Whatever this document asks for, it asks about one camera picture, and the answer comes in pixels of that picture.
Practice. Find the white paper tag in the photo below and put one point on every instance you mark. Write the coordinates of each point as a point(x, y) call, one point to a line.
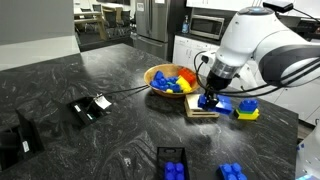
point(102, 102)

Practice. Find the white wall cabinet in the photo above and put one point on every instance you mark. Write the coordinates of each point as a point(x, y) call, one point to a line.
point(210, 4)

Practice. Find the stainless steel refrigerator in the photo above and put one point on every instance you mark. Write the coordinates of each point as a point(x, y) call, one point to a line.
point(153, 23)

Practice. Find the large yellow Lego block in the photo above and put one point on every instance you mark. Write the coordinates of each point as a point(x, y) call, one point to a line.
point(184, 84)

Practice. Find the wooden bowl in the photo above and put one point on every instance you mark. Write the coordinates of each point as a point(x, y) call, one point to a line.
point(156, 71)

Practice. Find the green Lego plate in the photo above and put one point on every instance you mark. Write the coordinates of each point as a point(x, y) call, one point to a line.
point(246, 111)

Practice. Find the black camera bar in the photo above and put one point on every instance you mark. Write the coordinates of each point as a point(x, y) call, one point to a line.
point(277, 6)

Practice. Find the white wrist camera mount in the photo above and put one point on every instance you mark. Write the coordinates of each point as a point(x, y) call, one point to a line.
point(209, 58)

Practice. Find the white kitchen base cabinets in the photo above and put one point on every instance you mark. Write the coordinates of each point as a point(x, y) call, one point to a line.
point(186, 53)

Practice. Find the red Lego block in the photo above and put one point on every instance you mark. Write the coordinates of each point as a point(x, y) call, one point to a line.
point(187, 75)

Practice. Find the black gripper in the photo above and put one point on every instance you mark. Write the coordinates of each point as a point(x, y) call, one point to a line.
point(216, 83)

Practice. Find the wooden dining table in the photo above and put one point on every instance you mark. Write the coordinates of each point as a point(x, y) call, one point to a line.
point(90, 20)

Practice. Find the black countertop outlet box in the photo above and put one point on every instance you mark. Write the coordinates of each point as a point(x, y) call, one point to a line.
point(20, 141)
point(87, 110)

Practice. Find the blue soap bottle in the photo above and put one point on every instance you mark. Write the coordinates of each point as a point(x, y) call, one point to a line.
point(185, 25)

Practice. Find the stack of wooden coasters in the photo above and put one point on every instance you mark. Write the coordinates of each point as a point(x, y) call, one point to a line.
point(192, 106)

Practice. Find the stainless steel microwave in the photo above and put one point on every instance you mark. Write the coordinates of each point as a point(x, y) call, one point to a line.
point(206, 26)

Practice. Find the black office chair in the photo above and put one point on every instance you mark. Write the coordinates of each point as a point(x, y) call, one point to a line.
point(111, 20)

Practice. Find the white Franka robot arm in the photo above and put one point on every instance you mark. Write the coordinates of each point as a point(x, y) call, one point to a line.
point(260, 40)

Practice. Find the small yellow Lego block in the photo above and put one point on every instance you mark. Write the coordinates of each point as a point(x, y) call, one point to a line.
point(170, 91)

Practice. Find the long blue Lego block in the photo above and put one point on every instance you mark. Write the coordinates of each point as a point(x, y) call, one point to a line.
point(225, 105)

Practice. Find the white robot base unit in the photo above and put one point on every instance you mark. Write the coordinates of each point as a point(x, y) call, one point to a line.
point(308, 156)

